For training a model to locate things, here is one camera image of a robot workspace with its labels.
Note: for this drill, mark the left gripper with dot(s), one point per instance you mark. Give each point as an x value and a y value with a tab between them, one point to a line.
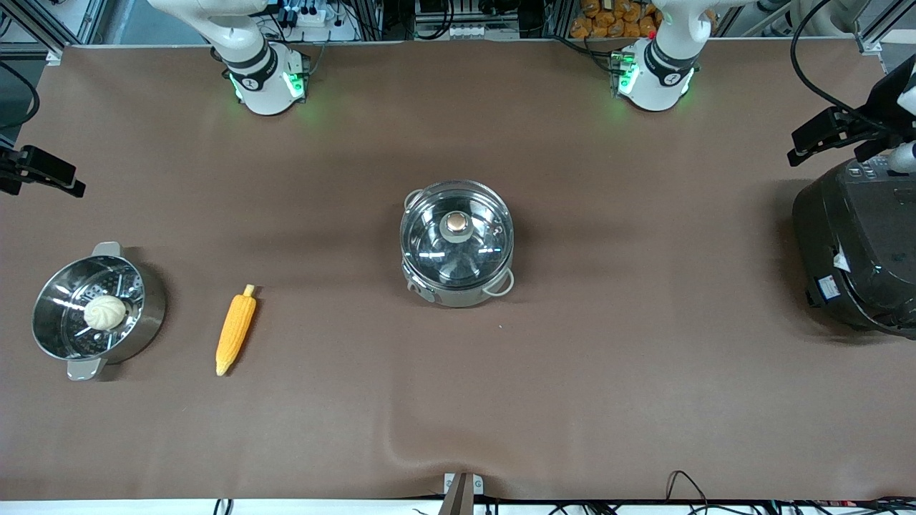
861	128

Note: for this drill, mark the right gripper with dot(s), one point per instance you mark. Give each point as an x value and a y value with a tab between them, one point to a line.
28	168

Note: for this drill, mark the yellow corn cob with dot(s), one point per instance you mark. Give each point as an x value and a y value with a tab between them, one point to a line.
236	330

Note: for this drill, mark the glass pot lid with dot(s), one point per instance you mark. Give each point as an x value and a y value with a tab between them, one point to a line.
456	232

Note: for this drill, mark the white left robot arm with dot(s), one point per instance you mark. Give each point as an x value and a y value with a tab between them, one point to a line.
655	75

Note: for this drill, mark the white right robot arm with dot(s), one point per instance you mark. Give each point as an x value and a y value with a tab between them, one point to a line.
261	75

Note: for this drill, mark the steel steamer pot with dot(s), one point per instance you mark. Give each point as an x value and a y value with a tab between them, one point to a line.
100	336

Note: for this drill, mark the steel electric cooking pot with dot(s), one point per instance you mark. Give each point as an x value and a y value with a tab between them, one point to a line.
458	286

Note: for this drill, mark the black rice cooker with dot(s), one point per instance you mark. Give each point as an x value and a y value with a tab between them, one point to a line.
859	250

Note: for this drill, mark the white steamed bun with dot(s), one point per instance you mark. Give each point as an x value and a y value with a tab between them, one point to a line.
105	312

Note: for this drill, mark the orange snack packets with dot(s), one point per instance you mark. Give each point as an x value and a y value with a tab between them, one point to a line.
615	20

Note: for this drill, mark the white power strip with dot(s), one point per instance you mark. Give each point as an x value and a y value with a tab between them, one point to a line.
472	31

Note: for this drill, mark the brown table mat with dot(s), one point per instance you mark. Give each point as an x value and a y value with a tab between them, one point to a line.
458	400

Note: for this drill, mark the aluminium frame profile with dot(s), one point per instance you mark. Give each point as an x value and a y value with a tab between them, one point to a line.
50	28
884	25

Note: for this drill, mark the metal table bracket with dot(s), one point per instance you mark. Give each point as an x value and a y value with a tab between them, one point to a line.
461	493

